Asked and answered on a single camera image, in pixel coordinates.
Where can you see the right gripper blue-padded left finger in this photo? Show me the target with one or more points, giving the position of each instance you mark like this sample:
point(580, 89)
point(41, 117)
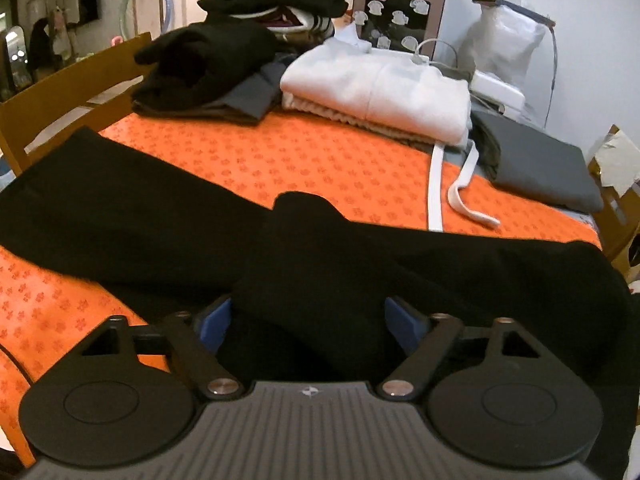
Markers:
point(194, 341)

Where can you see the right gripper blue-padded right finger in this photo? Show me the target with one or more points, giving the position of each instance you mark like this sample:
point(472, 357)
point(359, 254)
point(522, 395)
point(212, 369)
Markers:
point(426, 339)

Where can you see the black trousers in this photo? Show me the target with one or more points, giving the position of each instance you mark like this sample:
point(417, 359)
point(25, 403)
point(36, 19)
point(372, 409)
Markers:
point(308, 287)

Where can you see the stack of dark folded clothes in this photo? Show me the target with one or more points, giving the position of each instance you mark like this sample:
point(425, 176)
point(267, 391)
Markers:
point(229, 66)

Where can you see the orange patterned tablecloth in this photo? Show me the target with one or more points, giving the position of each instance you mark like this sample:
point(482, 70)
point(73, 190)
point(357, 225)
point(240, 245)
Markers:
point(365, 178)

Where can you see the grey folded garment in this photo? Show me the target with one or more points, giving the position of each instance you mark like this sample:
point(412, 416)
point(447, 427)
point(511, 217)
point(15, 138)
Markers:
point(527, 162)

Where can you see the white folded hoodie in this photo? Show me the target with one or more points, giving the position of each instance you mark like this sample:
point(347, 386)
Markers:
point(350, 79)

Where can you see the wooden chair behind table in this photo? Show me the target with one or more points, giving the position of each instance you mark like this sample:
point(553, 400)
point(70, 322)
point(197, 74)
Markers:
point(102, 83)

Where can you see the pink water dispenser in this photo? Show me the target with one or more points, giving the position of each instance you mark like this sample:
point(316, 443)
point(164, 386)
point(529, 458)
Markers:
point(400, 25)

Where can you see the colourful hula hoop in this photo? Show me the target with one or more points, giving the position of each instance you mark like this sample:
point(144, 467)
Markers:
point(136, 16)

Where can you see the wall television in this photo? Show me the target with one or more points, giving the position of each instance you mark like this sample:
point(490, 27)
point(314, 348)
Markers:
point(88, 11)

